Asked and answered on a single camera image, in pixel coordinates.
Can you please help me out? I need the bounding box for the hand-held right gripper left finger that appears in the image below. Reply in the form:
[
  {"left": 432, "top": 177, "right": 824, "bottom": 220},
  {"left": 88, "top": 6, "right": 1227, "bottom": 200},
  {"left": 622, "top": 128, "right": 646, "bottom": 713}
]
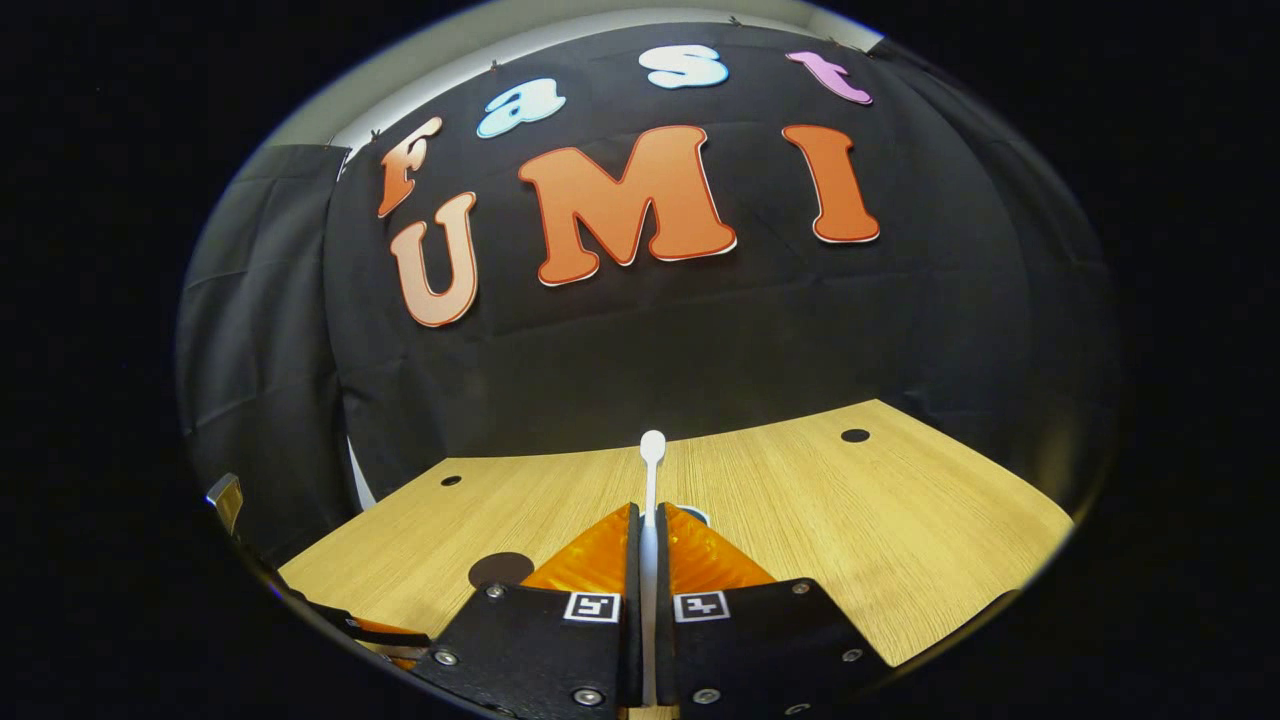
[{"left": 410, "top": 503, "right": 643, "bottom": 720}]

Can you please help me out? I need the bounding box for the dark round coaster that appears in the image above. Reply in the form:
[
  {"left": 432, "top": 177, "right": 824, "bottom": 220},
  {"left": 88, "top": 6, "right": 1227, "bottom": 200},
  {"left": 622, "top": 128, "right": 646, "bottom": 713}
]
[{"left": 468, "top": 552, "right": 536, "bottom": 589}]

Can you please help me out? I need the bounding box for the black backdrop cloth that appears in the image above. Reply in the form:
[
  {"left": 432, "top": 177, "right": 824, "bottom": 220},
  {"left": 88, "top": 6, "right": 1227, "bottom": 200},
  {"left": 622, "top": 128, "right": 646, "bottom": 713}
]
[{"left": 175, "top": 20, "right": 1121, "bottom": 571}]

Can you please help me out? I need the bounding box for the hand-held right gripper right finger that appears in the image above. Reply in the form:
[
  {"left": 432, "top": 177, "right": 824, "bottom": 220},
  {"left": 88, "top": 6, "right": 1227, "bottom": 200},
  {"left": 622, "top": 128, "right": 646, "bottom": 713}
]
[{"left": 655, "top": 503, "right": 896, "bottom": 720}]

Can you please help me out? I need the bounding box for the white toothbrush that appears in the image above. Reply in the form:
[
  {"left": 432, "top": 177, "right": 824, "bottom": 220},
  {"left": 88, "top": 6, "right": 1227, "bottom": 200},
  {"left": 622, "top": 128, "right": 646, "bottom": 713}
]
[{"left": 638, "top": 430, "right": 669, "bottom": 707}]

